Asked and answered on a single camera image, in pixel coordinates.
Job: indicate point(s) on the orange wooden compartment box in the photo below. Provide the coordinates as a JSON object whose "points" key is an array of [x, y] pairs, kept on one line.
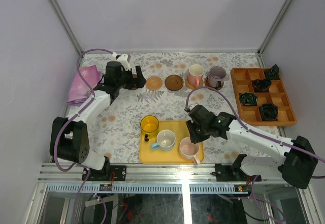
{"points": [[277, 95]]}

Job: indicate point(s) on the dark rolled item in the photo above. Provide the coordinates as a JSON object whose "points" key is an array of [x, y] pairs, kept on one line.
{"points": [[268, 112], [272, 73], [261, 85], [248, 99]]}

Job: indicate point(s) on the light blue mug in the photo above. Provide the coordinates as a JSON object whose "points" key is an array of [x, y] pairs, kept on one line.
{"points": [[165, 141]]}

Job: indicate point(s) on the brown wooden coaster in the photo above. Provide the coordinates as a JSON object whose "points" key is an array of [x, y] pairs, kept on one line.
{"points": [[207, 84], [174, 82], [134, 87]]}

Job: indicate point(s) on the pink mug cream inside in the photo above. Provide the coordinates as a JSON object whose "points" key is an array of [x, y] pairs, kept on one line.
{"points": [[195, 74]]}

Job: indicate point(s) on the aluminium front rail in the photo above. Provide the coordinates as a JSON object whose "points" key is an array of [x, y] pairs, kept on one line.
{"points": [[138, 178]]}

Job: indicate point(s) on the purple mug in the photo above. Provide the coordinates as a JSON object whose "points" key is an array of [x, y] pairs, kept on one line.
{"points": [[216, 77]]}

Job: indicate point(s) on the pink mug front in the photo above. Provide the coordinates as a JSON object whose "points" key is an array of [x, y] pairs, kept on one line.
{"points": [[189, 150]]}

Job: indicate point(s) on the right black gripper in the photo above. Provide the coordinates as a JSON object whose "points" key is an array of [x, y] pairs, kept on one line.
{"points": [[194, 137]]}

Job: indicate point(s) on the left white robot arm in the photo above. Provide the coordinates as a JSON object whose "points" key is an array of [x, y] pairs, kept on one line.
{"points": [[69, 136]]}

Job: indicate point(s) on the woven rattan coaster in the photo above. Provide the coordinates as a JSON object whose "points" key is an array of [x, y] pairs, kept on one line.
{"points": [[154, 83], [190, 86]]}

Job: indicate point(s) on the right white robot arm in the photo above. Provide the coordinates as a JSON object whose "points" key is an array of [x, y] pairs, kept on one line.
{"points": [[291, 159]]}

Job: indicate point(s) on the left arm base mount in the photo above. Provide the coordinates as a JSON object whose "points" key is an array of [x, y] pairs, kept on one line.
{"points": [[108, 172]]}

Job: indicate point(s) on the yellow glass mug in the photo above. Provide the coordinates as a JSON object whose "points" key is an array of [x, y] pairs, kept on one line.
{"points": [[149, 127]]}

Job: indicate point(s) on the dark rolled item far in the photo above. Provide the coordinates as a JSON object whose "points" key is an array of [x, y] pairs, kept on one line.
{"points": [[272, 73]]}

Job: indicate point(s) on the yellow plastic tray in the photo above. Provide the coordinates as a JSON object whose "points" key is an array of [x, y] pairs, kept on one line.
{"points": [[160, 157]]}

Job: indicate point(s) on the pink star cloth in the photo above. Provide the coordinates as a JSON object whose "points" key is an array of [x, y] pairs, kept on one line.
{"points": [[79, 92]]}

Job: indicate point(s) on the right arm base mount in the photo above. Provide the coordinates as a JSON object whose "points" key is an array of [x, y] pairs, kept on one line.
{"points": [[233, 172]]}

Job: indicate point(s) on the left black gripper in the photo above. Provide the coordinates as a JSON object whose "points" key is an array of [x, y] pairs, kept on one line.
{"points": [[132, 79]]}

